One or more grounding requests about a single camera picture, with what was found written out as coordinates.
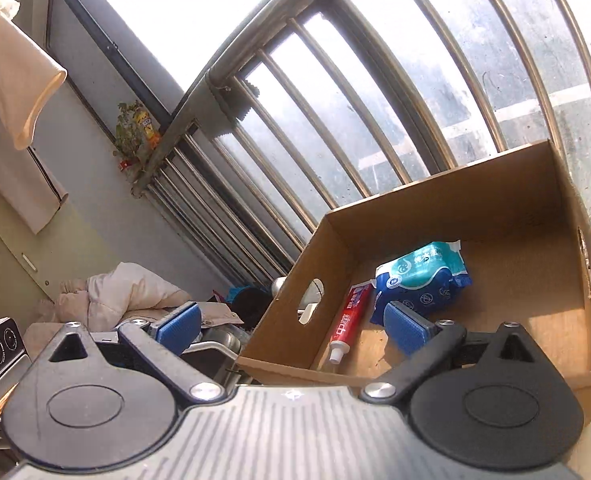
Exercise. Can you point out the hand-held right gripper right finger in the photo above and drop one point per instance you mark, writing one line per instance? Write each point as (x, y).
(405, 329)

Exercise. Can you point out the metal window railing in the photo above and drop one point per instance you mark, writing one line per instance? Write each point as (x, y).
(255, 37)

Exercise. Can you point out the peach hanging garment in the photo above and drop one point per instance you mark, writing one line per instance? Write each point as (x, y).
(15, 75)

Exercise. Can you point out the white padded jacket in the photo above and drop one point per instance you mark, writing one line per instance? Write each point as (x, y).
(120, 290)

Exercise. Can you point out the brown cardboard box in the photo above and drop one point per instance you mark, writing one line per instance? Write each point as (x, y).
(515, 310)

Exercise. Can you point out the red white toothpaste tube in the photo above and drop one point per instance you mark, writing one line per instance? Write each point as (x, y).
(348, 325)

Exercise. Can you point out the orange drink bottle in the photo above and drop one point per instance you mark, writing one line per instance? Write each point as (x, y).
(148, 127)

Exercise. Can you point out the small potted plant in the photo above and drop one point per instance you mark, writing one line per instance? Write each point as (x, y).
(128, 132)

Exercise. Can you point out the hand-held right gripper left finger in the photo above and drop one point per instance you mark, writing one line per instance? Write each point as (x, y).
(180, 329)

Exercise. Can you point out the blue wet wipes pack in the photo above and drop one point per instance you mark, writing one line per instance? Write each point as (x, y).
(425, 272)

